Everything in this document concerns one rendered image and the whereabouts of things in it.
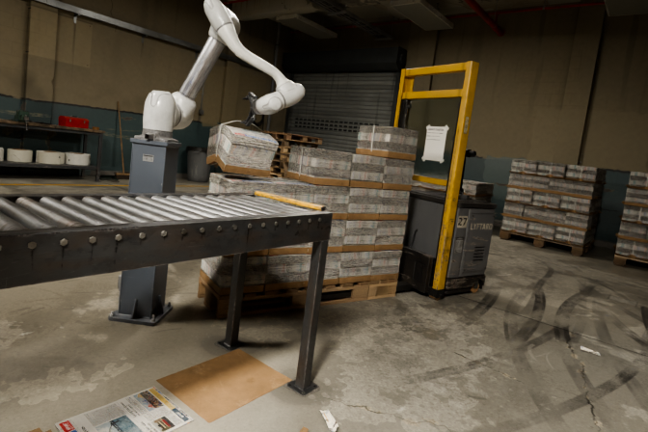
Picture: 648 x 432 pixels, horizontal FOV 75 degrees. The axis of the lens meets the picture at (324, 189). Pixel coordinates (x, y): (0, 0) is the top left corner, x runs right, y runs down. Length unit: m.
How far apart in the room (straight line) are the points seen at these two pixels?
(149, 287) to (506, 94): 7.80
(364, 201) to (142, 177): 1.47
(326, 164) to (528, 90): 6.70
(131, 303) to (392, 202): 1.85
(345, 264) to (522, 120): 6.50
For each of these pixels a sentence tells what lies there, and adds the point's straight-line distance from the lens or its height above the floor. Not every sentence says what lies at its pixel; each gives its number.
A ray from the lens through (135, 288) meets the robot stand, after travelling 2.61.
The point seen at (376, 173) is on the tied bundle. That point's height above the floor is 0.95.
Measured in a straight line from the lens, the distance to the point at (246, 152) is 2.46.
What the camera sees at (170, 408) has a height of 0.01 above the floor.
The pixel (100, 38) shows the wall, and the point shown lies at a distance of 9.29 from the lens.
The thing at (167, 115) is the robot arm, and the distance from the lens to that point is 2.46.
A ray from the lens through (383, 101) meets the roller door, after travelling 10.16.
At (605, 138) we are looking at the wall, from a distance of 8.74.
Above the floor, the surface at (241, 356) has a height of 0.00.
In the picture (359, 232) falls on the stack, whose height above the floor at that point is 0.51.
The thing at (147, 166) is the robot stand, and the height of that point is 0.86.
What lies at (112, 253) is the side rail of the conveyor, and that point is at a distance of 1.24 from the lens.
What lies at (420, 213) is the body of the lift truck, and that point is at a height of 0.62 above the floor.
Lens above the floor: 1.07
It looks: 5 degrees down
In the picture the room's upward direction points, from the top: 7 degrees clockwise
